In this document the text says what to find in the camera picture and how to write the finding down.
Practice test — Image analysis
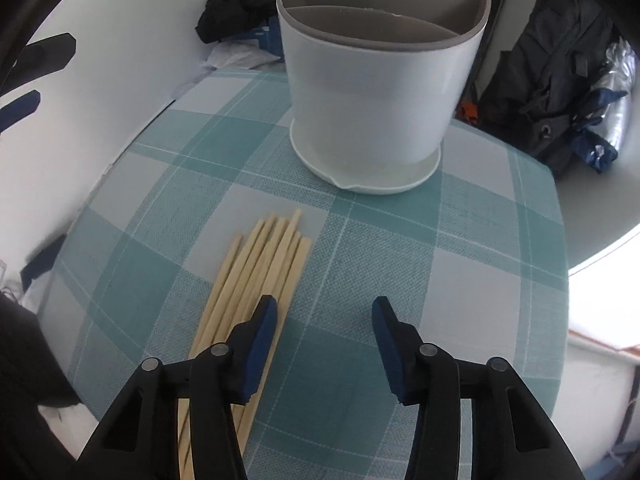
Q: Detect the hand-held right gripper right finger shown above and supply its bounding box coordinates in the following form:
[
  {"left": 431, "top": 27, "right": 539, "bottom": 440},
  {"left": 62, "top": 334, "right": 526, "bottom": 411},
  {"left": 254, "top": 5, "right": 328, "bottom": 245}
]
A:
[{"left": 371, "top": 296, "right": 588, "bottom": 480}]

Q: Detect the teal checked tablecloth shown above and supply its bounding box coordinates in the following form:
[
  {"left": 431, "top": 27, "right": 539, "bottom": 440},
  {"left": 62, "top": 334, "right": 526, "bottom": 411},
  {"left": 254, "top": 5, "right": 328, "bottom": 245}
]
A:
[{"left": 37, "top": 67, "right": 573, "bottom": 480}]

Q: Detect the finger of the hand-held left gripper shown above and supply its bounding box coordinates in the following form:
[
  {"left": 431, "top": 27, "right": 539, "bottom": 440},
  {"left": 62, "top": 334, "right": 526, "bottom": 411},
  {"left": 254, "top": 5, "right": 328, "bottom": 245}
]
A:
[
  {"left": 0, "top": 90, "right": 41, "bottom": 133},
  {"left": 10, "top": 33, "right": 77, "bottom": 83}
]

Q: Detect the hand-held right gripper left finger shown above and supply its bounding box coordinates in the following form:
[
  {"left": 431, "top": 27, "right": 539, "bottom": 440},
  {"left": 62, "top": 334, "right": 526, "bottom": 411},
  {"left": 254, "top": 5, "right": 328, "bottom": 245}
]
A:
[{"left": 75, "top": 295, "right": 279, "bottom": 480}]

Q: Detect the silver cover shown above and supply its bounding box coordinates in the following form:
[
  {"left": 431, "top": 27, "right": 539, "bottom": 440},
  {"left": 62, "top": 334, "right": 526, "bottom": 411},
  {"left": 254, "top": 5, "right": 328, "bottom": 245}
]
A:
[{"left": 580, "top": 40, "right": 638, "bottom": 161}]

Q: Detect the black backpack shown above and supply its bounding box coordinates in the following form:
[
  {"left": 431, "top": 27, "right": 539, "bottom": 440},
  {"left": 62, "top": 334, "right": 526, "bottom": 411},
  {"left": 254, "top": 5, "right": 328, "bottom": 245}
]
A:
[{"left": 477, "top": 0, "right": 626, "bottom": 176}]

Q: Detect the white parcel bag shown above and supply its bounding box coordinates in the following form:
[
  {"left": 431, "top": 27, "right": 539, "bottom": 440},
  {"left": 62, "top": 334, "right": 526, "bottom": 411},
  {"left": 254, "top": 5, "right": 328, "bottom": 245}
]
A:
[{"left": 202, "top": 40, "right": 281, "bottom": 73}]

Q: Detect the pile of wooden chopsticks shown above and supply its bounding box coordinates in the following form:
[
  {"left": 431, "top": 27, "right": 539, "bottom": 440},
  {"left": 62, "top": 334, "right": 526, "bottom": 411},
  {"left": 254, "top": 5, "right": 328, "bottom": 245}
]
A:
[{"left": 179, "top": 210, "right": 313, "bottom": 480}]

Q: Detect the dark blue pouch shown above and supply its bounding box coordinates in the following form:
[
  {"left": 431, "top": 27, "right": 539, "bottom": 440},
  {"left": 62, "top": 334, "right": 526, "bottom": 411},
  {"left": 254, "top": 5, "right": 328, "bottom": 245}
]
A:
[{"left": 580, "top": 125, "right": 621, "bottom": 173}]

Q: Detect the black jacket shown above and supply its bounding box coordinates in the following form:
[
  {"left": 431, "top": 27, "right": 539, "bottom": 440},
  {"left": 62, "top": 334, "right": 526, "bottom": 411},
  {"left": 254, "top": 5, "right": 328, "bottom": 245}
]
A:
[{"left": 195, "top": 0, "right": 283, "bottom": 43}]

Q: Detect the dark cloth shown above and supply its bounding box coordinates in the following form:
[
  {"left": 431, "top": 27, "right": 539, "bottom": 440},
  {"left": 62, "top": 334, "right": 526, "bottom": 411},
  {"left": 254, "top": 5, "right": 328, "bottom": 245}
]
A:
[{"left": 0, "top": 290, "right": 81, "bottom": 480}]

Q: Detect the white utensil holder grey insert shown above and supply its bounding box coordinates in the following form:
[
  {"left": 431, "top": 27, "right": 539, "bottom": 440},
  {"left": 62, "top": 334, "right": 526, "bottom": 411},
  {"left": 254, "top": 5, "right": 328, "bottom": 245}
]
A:
[{"left": 276, "top": 0, "right": 493, "bottom": 196}]

